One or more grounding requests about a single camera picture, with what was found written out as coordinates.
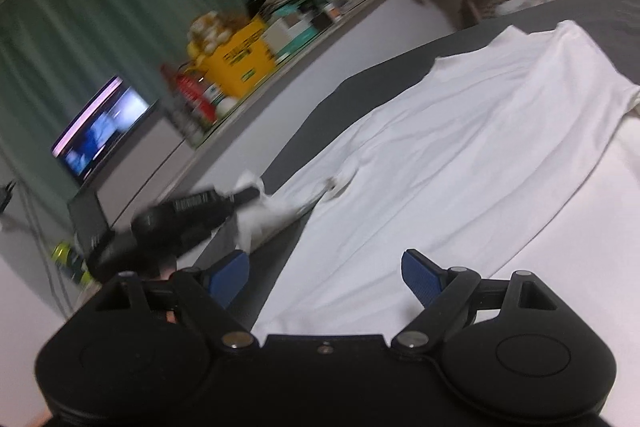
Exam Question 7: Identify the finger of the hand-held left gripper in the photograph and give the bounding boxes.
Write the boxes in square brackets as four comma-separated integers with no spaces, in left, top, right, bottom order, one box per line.
[220,187,263,208]

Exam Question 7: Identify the bottle with red label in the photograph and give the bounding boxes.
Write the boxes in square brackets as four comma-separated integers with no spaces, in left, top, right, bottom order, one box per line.
[174,73,217,118]

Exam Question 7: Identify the black bag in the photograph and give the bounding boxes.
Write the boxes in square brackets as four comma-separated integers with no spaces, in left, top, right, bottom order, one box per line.
[247,0,296,16]

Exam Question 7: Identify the laptop screen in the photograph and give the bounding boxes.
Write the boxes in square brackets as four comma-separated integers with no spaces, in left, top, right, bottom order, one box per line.
[51,76,154,258]

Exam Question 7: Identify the grey nightstand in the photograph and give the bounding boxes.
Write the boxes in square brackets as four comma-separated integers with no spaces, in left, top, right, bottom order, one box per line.
[95,114,194,228]

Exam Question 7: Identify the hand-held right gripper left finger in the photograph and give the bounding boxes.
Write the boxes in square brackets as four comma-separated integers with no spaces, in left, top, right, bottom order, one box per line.
[92,249,261,354]

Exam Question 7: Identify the tan plush toy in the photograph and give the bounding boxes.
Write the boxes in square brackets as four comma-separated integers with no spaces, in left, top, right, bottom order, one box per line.
[187,9,251,58]

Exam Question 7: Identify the green drink can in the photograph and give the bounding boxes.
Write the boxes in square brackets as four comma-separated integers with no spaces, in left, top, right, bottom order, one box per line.
[51,241,94,288]

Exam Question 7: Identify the yellow cardboard box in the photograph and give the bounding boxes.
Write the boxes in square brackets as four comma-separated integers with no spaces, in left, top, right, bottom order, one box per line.
[200,19,279,100]

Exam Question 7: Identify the white sweater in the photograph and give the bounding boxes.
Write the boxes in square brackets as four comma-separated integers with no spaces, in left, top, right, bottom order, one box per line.
[234,21,640,418]

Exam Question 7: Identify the white and teal box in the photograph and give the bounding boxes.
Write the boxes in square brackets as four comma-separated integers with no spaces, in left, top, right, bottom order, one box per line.
[262,2,322,58]

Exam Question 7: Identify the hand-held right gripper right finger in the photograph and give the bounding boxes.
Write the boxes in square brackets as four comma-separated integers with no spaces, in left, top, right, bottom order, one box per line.
[401,249,558,358]

